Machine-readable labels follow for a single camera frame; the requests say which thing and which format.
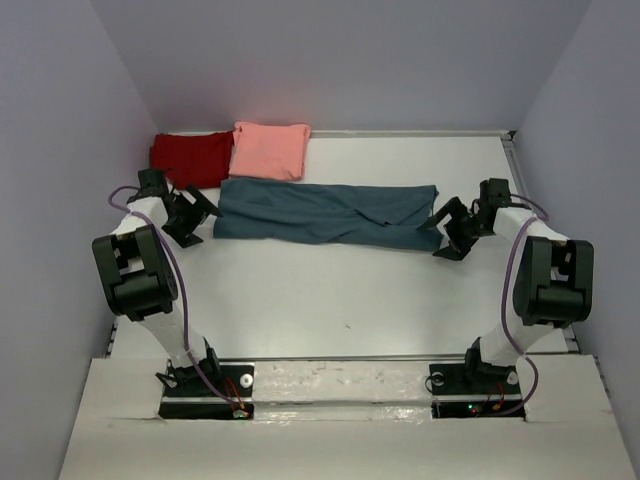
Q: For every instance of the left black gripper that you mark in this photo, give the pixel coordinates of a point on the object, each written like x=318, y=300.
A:
x=185, y=216

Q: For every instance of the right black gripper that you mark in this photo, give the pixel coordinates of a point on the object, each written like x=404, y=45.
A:
x=456, y=227

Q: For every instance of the blue t-shirt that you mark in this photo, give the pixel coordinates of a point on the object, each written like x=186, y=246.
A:
x=316, y=214

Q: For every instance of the pink t-shirt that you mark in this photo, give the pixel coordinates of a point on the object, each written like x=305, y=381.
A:
x=270, y=152

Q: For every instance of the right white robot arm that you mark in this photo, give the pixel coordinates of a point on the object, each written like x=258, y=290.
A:
x=548, y=285

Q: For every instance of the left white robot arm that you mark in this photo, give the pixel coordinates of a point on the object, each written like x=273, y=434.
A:
x=141, y=277

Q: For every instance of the folded red t-shirt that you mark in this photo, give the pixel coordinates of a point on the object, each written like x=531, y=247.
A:
x=199, y=160

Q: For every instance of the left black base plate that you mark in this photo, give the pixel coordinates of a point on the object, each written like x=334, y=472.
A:
x=225, y=395

